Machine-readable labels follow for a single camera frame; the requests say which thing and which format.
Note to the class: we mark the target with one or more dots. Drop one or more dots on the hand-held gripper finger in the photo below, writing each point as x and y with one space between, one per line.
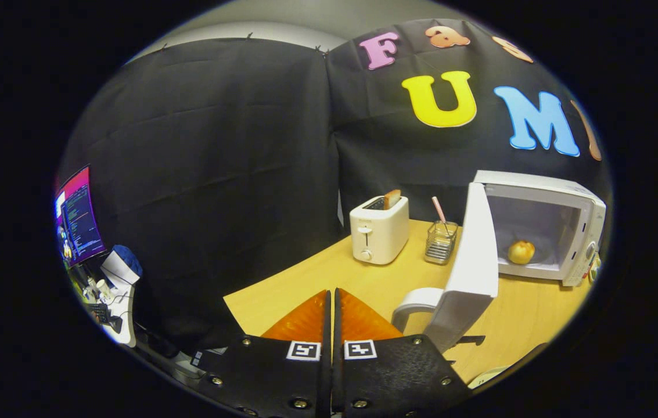
336 371
326 371

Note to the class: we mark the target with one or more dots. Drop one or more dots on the computer monitor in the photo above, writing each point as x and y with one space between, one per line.
80 220

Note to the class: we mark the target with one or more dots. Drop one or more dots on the pale green tray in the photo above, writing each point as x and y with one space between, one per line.
485 377

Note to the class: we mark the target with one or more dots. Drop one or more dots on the brown toast slice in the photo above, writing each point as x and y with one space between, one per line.
392 199

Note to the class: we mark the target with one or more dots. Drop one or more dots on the white microwave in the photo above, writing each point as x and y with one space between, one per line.
474 261

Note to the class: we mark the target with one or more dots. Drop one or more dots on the white toaster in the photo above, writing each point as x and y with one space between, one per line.
378 238

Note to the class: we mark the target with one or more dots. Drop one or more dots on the golden bread bun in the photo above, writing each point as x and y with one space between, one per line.
521 252

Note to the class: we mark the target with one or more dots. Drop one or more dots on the black backdrop cloth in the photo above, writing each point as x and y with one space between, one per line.
218 174

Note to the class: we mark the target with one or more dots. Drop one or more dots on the pink straw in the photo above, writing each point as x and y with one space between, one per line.
439 212

